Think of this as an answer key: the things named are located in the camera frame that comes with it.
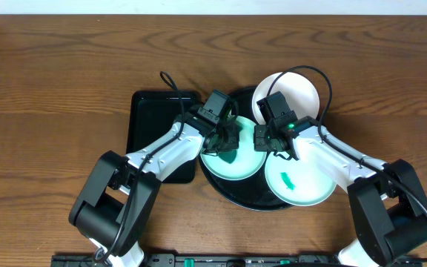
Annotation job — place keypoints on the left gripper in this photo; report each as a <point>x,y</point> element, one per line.
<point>223,139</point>

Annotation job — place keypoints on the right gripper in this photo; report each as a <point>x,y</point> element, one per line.
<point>259,144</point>

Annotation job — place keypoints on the green scrubbing sponge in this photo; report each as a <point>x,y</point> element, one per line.
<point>228,156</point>

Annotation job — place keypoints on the mint plate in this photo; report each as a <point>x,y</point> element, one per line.
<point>248,161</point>
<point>296,182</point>

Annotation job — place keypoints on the mint plate bottom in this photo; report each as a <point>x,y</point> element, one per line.
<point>296,182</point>

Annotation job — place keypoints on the white plate top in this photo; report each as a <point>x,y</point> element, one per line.
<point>299,93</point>

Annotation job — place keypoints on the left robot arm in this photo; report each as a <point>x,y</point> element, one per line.
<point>115,203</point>

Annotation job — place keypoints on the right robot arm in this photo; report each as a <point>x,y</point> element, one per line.
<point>387,201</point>

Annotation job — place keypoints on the black round tray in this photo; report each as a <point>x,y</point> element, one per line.
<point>253,192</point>

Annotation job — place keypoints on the black rectangular water tray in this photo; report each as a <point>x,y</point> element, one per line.
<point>152,113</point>

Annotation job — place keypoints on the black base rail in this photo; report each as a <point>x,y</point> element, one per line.
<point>171,260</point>

